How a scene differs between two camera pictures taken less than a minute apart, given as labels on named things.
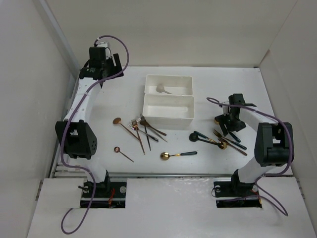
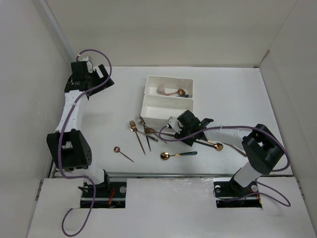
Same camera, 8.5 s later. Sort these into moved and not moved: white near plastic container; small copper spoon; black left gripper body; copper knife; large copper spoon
Moved: black left gripper body; large copper spoon
Not moved: copper knife; small copper spoon; white near plastic container
